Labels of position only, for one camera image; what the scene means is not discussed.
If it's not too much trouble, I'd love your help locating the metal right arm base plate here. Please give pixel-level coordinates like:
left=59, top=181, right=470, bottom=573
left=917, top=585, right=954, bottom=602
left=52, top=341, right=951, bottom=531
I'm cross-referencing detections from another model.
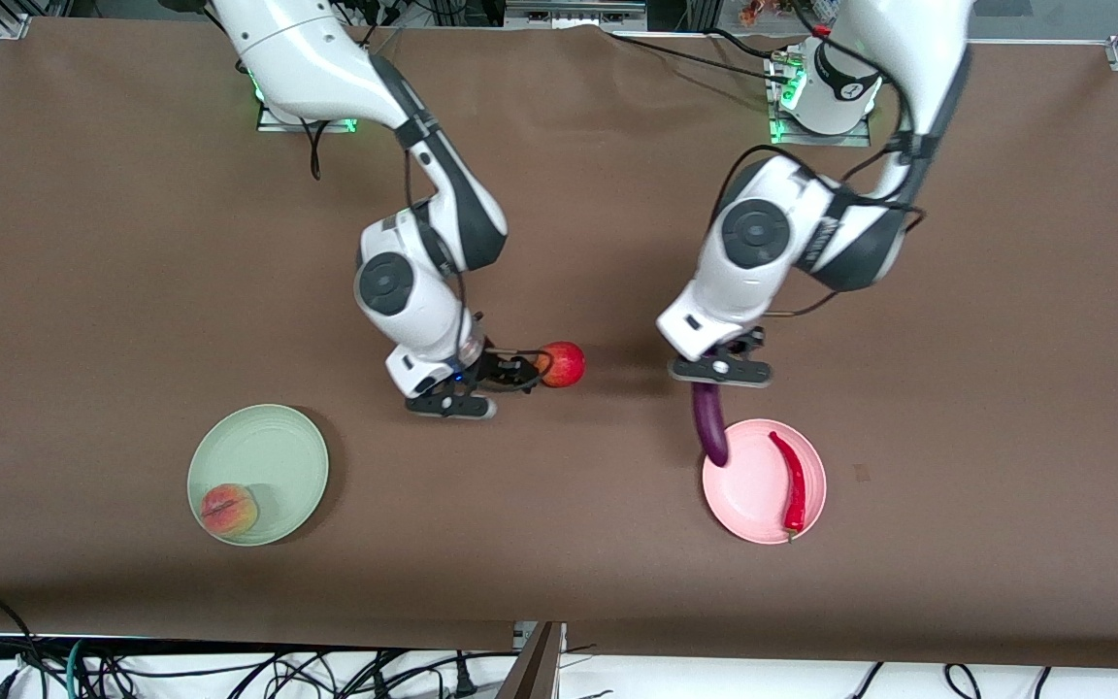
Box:
left=256, top=97, right=358, bottom=134

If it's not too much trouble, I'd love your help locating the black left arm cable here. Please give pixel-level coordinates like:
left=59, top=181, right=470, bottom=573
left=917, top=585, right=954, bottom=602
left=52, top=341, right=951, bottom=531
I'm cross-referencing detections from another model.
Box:
left=709, top=0, right=929, bottom=321

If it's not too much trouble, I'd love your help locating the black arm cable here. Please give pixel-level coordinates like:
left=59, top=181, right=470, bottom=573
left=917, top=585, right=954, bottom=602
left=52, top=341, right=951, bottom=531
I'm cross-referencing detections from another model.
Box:
left=305, top=116, right=482, bottom=336
left=709, top=0, right=929, bottom=321

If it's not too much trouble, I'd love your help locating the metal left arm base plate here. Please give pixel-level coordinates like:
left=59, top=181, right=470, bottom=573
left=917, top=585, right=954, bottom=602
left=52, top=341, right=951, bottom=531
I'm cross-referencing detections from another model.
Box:
left=771, top=102, right=872, bottom=148

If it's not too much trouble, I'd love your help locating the short black base cable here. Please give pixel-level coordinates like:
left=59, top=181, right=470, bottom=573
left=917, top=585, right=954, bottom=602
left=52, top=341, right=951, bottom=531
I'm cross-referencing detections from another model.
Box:
left=709, top=27, right=788, bottom=61

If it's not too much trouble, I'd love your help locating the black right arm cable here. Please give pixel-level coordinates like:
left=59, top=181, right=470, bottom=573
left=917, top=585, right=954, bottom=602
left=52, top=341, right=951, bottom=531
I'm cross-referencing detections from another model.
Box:
left=305, top=116, right=482, bottom=336

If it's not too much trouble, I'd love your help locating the table cover sheet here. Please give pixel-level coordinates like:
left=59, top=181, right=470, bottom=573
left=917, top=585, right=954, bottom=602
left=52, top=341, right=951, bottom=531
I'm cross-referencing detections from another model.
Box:
left=0, top=17, right=1118, bottom=671

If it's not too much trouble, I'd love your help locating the red pomegranate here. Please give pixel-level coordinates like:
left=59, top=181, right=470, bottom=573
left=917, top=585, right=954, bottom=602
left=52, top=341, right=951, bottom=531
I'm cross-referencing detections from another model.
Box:
left=535, top=341, right=587, bottom=388

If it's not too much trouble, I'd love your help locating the aluminium profile post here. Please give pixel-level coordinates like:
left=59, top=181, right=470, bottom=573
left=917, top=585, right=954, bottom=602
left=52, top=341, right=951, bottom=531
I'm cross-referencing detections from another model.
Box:
left=496, top=621, right=567, bottom=699

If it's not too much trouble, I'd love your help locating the pink round plate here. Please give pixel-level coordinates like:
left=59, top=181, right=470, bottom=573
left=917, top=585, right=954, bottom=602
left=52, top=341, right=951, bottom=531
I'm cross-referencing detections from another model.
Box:
left=701, top=419, right=827, bottom=547

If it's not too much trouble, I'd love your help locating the pale green round plate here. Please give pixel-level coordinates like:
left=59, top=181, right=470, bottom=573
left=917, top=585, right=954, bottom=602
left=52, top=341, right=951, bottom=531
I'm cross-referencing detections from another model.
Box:
left=187, top=404, right=330, bottom=547

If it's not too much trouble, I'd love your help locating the red chili pepper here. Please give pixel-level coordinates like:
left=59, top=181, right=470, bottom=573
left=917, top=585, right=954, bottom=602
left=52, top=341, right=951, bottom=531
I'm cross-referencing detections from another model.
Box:
left=769, top=430, right=807, bottom=541

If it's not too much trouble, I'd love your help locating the long purple eggplant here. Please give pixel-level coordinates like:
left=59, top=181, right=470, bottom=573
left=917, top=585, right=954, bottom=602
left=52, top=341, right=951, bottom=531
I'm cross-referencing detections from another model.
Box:
left=692, top=381, right=731, bottom=468

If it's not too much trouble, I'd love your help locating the long black base cable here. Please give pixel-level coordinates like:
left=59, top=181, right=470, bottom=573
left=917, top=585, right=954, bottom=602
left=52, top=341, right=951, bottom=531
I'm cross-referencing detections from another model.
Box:
left=608, top=32, right=793, bottom=83

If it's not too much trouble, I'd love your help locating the grey background device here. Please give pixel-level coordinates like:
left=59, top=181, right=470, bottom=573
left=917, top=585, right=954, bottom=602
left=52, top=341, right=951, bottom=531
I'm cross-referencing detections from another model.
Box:
left=504, top=0, right=648, bottom=31

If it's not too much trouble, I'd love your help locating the orange-pink peach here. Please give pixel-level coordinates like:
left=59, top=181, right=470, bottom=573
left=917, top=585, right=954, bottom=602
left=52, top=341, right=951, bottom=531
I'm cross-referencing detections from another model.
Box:
left=201, top=483, right=259, bottom=538

